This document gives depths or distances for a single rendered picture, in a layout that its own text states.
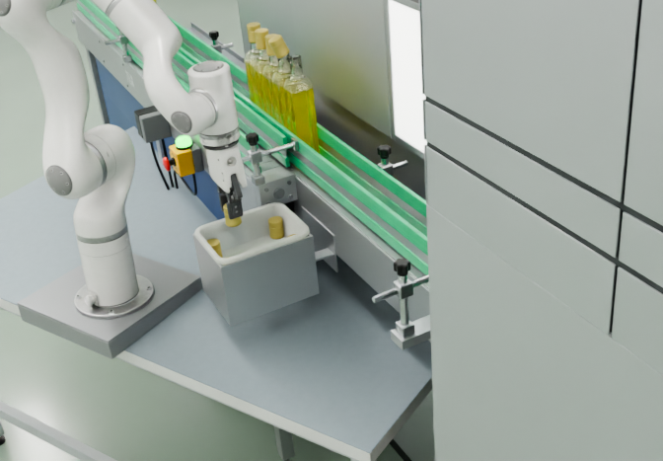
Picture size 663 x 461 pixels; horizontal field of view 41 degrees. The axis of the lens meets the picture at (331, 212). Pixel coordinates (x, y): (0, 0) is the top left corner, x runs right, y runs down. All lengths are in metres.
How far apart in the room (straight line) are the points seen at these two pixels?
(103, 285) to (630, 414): 1.43
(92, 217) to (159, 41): 0.49
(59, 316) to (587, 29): 1.61
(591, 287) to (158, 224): 1.80
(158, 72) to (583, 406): 1.04
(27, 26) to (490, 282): 1.15
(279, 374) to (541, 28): 1.23
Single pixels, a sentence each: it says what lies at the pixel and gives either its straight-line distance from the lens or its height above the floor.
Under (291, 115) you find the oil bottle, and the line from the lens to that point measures 2.11.
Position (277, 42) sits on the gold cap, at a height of 1.34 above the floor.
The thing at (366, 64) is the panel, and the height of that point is 1.30.
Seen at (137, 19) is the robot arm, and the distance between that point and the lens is 1.81.
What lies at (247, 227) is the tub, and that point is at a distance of 2.06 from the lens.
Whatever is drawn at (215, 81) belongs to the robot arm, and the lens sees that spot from 1.76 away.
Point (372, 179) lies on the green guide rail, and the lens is 1.95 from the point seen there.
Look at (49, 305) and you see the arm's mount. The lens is 2.27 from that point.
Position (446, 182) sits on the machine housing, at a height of 1.47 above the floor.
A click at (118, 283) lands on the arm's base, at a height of 0.87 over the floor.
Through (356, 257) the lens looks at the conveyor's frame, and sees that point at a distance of 1.92.
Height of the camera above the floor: 2.01
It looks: 30 degrees down
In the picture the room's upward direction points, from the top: 6 degrees counter-clockwise
